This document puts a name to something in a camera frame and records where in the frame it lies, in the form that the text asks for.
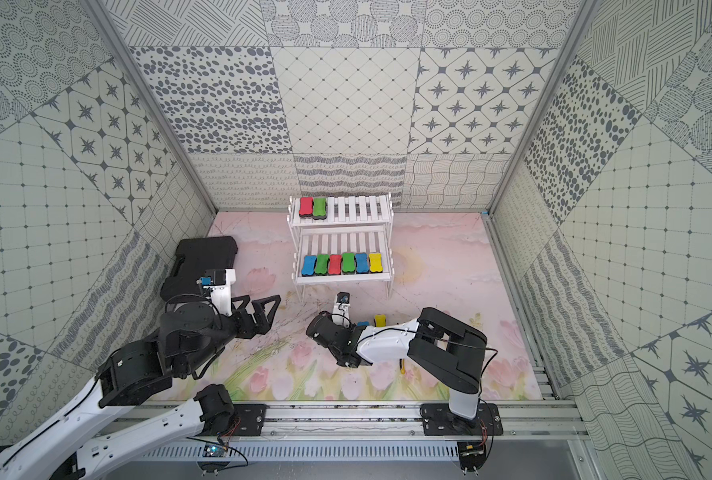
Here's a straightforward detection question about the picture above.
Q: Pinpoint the red eraser shelf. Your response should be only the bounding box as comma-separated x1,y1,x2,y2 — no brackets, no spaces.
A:
298,197,314,218
327,254,343,276

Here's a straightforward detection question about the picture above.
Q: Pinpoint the green eraser top shelf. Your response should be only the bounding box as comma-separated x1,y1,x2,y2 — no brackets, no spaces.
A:
312,197,328,220

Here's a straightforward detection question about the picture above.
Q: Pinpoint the green eraser shelf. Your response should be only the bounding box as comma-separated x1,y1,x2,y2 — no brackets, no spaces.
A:
312,197,328,220
341,252,357,275
314,254,330,276

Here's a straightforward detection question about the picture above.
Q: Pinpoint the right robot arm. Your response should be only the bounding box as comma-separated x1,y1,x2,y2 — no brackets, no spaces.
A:
306,307,488,420

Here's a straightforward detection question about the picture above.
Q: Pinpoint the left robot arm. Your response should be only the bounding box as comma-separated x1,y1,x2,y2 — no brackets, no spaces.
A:
0,295,281,479

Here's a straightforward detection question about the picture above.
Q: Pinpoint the red eraser lower shelf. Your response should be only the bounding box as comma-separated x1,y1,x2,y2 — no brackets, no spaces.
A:
327,254,343,276

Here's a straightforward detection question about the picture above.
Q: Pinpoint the yellow eraser lower shelf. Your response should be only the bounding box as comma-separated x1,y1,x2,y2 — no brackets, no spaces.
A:
368,253,384,274

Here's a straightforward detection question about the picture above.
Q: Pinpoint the white wooden two-tier shelf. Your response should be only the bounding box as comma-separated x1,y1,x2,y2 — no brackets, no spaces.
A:
287,193,395,299

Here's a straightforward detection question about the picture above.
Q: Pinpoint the black plastic tool case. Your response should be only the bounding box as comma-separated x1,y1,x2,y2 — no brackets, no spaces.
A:
160,236,238,301

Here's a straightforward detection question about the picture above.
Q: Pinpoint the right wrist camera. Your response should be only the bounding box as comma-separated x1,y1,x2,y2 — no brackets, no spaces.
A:
331,292,352,328

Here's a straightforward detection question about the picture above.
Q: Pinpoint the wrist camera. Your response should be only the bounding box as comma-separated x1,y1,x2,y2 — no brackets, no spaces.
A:
331,292,352,328
197,269,236,316

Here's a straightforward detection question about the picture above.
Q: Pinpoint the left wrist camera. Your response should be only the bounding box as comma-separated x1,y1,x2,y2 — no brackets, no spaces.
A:
197,269,236,316

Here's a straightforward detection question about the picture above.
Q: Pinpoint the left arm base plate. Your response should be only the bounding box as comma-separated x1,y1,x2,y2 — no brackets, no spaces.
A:
200,403,268,437

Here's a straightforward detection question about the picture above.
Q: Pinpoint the white cable duct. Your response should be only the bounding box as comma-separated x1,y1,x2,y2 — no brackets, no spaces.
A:
139,440,458,463

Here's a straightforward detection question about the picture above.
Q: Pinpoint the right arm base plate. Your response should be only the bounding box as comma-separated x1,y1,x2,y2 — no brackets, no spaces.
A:
420,400,504,436

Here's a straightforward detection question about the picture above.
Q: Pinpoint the aluminium mounting rail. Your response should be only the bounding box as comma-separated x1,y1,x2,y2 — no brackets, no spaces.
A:
226,400,589,441

